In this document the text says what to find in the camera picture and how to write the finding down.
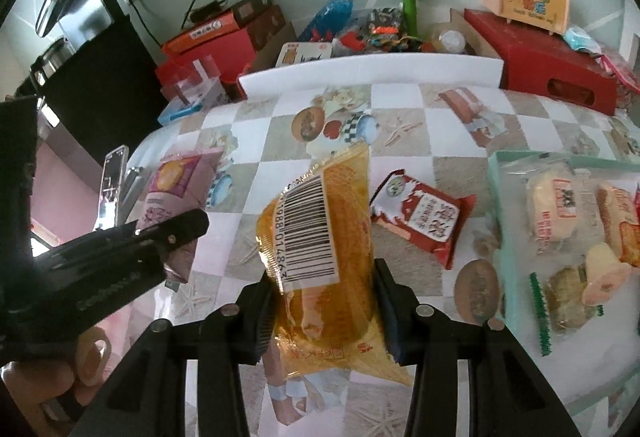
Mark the red gift box left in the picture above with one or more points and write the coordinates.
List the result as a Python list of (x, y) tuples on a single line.
[(253, 48)]

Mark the large red gift box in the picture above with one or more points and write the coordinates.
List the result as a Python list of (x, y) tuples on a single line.
[(544, 65)]

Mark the yellow cake clear packet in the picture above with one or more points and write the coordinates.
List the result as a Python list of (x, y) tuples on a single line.
[(315, 242)]

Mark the pile of small toys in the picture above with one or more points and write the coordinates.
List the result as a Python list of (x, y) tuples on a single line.
[(380, 30)]

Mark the card game box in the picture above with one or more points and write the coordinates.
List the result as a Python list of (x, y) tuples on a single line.
[(301, 52)]

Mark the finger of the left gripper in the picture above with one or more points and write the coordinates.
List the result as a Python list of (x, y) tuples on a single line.
[(145, 236)]

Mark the blue wipes packet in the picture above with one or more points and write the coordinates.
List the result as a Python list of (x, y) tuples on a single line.
[(581, 41)]

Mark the pink swiss roll packet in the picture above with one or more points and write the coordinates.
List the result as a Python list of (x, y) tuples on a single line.
[(176, 201)]

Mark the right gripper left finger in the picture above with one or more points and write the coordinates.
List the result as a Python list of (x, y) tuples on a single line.
[(146, 393)]

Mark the green dumbbell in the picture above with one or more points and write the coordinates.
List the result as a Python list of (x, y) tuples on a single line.
[(409, 4)]

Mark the blue drink bottle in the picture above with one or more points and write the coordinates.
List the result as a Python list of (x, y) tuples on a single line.
[(328, 21)]

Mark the orange flat box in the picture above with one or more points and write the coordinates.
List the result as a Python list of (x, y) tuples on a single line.
[(231, 20)]

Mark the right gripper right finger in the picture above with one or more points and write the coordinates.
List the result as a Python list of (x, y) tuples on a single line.
[(509, 396)]

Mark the clear plastic box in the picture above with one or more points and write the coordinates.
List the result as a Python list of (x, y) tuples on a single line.
[(194, 87)]

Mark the person left hand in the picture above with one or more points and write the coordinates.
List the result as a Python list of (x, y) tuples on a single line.
[(27, 385)]

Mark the red patterned pouch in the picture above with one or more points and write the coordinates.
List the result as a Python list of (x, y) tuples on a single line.
[(616, 66)]

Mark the smartphone on stand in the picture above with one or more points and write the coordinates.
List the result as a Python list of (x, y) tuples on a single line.
[(112, 178)]

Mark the steel kettle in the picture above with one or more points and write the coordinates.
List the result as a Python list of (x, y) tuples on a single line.
[(51, 60)]

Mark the round cracker clear packet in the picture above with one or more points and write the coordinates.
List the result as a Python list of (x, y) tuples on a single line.
[(559, 310)]

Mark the teal shallow tray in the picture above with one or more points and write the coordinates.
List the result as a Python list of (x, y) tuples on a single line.
[(600, 362)]

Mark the red milk biscuit packet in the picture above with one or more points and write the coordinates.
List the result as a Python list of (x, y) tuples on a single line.
[(420, 214)]

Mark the steamed bun clear packet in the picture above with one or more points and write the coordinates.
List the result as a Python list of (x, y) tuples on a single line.
[(549, 207)]

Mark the orange bread packet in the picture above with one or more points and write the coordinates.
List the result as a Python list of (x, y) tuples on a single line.
[(620, 222)]

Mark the black cabinet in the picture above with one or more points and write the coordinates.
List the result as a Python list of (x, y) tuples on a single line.
[(107, 94)]

